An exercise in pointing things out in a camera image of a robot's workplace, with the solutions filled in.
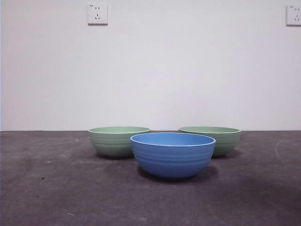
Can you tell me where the green ribbed bowl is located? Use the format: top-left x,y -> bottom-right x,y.
178,126 -> 242,158
88,126 -> 151,158

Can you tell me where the blue ribbed bowl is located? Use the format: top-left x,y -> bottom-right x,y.
130,132 -> 217,181

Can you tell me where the white wall socket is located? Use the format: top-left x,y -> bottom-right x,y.
286,5 -> 301,26
87,3 -> 109,26

